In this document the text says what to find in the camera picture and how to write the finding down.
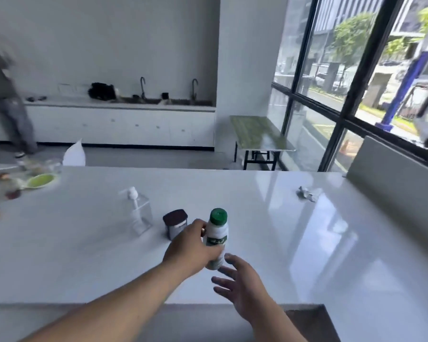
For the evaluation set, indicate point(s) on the person's left hand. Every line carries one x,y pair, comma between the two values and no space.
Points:
185,249

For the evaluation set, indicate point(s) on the person's right hand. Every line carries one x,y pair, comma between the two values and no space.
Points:
251,288

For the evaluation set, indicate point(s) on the person's right fingers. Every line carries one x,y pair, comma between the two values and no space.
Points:
226,281

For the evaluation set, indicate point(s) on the person's left thumb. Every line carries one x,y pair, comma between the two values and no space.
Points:
214,252

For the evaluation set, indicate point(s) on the white bottle with green cap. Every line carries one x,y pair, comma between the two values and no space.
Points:
217,229

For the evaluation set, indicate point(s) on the person's left forearm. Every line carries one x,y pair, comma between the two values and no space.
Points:
110,306

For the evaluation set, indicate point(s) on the person's right forearm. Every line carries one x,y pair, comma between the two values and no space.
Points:
276,325

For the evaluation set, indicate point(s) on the dark lidded jar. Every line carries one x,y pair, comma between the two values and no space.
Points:
176,222

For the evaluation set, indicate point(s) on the clear pump soap dispenser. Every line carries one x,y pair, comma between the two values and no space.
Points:
141,211

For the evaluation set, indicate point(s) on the crumpled white tissue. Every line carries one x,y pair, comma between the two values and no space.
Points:
308,194

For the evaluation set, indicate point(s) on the green folding table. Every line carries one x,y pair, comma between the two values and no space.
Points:
260,135

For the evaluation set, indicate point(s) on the white counter cabinet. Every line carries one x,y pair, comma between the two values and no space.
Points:
121,126

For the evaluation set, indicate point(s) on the black curved faucet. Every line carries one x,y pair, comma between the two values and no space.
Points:
194,88
143,87

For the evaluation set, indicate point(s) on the clear glass bowl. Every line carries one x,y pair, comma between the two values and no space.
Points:
44,165

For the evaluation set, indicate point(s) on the black bag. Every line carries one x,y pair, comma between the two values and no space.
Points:
101,91

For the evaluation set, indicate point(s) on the white partition panel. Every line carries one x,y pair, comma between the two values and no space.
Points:
396,174

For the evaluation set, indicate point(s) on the blue outdoor pole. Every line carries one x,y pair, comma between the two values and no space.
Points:
403,92

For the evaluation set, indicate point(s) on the green outdoor tree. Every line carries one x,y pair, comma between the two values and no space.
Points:
353,39

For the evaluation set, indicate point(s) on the black window frame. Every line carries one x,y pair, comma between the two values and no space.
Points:
360,81

